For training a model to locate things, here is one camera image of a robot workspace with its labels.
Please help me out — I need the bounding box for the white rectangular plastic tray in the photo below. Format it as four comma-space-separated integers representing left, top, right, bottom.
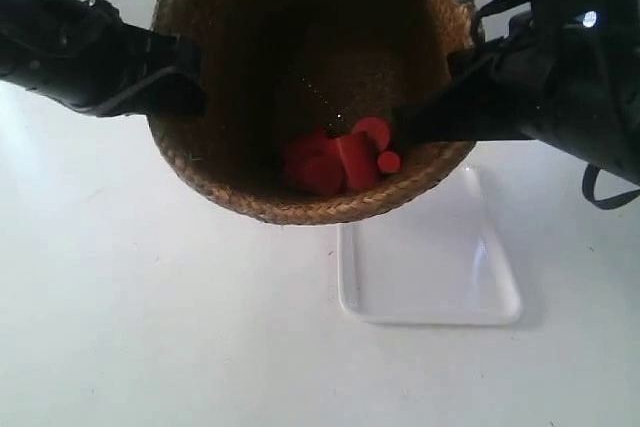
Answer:
337, 166, 523, 327

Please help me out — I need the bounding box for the black right camera cable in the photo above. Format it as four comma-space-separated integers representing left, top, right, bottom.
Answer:
581, 164, 640, 210

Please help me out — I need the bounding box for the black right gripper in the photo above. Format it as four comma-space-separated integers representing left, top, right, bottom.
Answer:
392, 13, 639, 182

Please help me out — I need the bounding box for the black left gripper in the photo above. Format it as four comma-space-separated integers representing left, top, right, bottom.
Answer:
1, 0, 206, 118

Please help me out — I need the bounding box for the brown woven basket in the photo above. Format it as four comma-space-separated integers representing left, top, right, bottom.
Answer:
148, 0, 474, 225

